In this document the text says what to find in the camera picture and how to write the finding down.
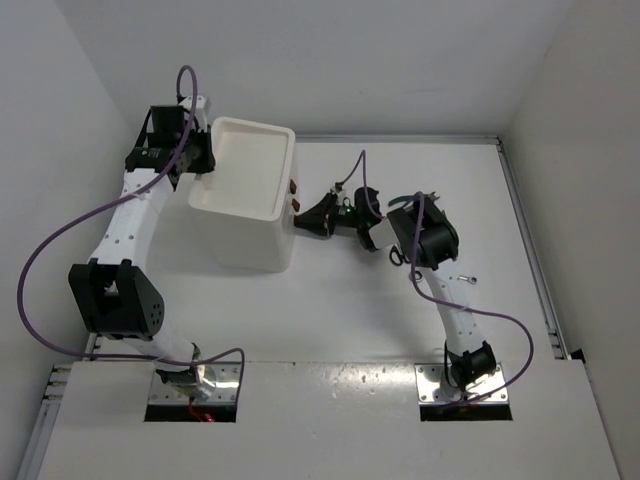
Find black handled scissors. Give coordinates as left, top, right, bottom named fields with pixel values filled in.
left=388, top=245, right=410, bottom=267

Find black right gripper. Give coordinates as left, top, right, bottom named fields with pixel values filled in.
left=296, top=193, right=364, bottom=237

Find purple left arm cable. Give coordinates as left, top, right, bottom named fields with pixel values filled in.
left=18, top=64, right=246, bottom=396

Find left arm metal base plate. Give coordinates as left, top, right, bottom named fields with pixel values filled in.
left=148, top=362, right=242, bottom=407

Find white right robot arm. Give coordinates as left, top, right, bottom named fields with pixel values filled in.
left=294, top=184, right=497, bottom=403

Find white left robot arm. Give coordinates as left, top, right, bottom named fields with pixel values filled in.
left=68, top=95, right=216, bottom=402

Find green handled pliers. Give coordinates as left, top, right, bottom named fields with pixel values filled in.
left=387, top=191, right=440, bottom=208

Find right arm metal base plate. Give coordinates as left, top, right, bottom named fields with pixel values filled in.
left=416, top=362, right=511, bottom=407

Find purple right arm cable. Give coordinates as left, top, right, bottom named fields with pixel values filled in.
left=337, top=149, right=534, bottom=412

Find short silver ratchet wrench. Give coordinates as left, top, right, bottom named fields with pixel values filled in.
left=457, top=275, right=478, bottom=285

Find white drawer cabinet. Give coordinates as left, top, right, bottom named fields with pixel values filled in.
left=154, top=117, right=299, bottom=273

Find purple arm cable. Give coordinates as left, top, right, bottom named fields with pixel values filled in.
left=337, top=149, right=534, bottom=412
left=18, top=64, right=246, bottom=396

